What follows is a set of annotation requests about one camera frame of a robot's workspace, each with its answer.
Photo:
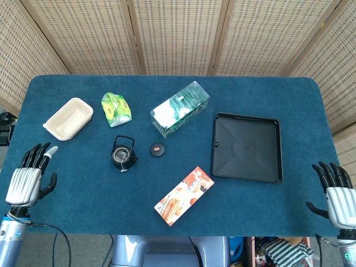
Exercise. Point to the blue bag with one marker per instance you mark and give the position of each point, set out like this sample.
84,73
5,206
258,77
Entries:
236,247

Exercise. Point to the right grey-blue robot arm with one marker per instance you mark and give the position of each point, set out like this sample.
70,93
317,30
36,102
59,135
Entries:
347,250

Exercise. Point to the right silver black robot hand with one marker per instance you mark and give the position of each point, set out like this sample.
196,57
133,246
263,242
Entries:
340,205

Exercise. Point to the black cast iron teapot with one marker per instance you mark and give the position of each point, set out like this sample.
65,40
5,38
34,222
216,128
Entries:
126,166

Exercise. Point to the black teapot lid, orange knob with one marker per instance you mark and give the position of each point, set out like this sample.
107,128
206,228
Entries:
157,149

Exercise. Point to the grey-blue robot torso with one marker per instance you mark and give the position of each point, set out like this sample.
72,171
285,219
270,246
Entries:
167,250

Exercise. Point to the beige plastic food container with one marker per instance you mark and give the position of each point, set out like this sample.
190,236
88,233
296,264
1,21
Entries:
68,119

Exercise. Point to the black device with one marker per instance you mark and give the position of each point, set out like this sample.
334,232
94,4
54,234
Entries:
4,136

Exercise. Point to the orange biscuit roll box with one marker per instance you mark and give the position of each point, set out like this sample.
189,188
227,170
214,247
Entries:
183,197

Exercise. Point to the woven folding screen panel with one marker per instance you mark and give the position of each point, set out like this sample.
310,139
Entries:
267,36
83,36
339,69
16,55
178,36

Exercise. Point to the blue table cloth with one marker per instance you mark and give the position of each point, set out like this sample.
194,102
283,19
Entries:
167,83

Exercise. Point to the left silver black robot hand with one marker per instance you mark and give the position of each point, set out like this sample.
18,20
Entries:
23,186

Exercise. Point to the black square plastic tray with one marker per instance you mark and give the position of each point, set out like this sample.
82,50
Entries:
247,147

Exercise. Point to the green yellow snack bag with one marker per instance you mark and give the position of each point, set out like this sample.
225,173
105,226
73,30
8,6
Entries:
115,109

